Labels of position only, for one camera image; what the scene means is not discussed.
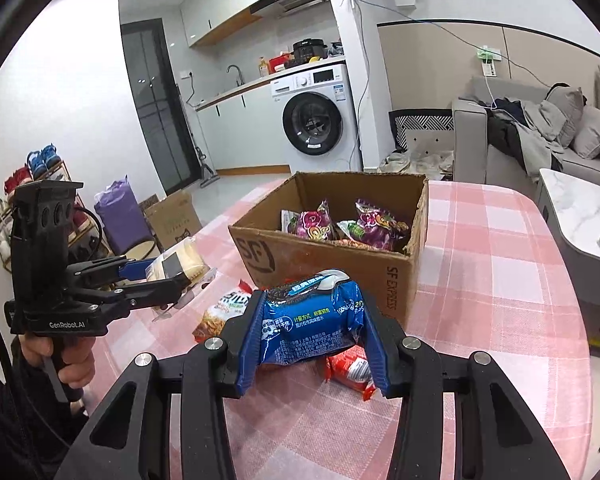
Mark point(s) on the white coffee table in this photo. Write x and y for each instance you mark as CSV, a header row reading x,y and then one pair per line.
x,y
575,210

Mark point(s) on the white cloth pile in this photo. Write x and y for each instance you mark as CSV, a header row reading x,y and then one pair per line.
x,y
415,165

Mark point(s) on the wall power strip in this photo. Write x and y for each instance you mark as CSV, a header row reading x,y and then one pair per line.
x,y
487,62

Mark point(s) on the blue cookie packet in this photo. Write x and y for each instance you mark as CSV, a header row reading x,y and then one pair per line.
x,y
310,325

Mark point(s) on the white kitchen counter cabinet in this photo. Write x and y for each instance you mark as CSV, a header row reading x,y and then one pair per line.
x,y
250,130

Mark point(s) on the brown cardboard box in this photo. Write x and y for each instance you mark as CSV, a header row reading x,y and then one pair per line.
x,y
290,260

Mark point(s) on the grey sofa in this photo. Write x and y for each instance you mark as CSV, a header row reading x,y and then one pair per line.
x,y
472,140

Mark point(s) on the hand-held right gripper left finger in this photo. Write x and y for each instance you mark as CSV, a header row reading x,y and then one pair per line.
x,y
252,345

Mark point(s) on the black white patterned cushion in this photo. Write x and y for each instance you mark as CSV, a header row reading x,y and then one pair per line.
x,y
420,122

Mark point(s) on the yellow soap bottle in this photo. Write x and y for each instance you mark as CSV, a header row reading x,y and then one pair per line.
x,y
264,67

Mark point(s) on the red box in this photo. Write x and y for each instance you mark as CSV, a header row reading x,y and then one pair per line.
x,y
279,63

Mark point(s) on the dark clothes pile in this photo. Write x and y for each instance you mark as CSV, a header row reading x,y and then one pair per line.
x,y
515,140

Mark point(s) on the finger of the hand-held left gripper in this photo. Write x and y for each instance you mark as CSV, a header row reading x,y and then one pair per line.
x,y
155,295
135,270

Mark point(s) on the white washing machine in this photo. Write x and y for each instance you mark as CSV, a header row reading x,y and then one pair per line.
x,y
312,125

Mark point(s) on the shoe rack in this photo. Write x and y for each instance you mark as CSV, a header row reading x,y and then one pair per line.
x,y
0,240

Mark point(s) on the person's left forearm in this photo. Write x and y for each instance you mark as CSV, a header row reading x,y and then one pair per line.
x,y
20,425

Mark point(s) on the person's left hand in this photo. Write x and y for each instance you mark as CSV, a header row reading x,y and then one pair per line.
x,y
80,365

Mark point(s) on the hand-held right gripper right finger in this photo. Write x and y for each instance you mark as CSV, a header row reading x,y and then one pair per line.
x,y
375,350

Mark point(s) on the clear sandwich cake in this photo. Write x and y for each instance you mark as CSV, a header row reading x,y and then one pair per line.
x,y
180,257

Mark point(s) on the white upper kitchen cabinets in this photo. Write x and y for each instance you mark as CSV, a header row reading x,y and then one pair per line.
x,y
215,10

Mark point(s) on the pink checked tablecloth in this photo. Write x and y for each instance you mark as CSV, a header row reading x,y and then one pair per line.
x,y
480,270

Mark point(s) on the grey pillow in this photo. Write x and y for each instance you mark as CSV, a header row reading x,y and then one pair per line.
x,y
595,132
562,115

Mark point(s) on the blue sneaker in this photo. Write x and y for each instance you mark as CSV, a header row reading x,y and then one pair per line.
x,y
50,156
35,165

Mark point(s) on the red shoe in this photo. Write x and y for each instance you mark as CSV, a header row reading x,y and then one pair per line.
x,y
19,180

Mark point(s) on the purple snack packet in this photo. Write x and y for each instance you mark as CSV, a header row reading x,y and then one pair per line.
x,y
310,225
380,227

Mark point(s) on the dark glass door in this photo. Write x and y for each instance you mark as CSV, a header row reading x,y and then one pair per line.
x,y
155,110

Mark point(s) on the dark bag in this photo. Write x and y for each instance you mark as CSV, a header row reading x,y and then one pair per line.
x,y
336,49

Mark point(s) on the floor mop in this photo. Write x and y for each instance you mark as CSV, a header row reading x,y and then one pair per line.
x,y
209,179

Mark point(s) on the small red snack packet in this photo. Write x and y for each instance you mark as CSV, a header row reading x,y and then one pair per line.
x,y
350,367

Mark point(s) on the printed cardboard box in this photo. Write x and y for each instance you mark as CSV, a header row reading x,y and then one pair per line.
x,y
172,220

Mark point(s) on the black pressure cooker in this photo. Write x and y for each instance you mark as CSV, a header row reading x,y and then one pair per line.
x,y
309,51

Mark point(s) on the kitchen faucet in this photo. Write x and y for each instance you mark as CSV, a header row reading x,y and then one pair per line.
x,y
236,72

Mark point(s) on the purple bag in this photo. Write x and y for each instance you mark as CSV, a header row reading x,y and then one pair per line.
x,y
122,215

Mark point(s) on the white orange snack bag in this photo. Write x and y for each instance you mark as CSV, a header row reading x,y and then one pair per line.
x,y
220,315

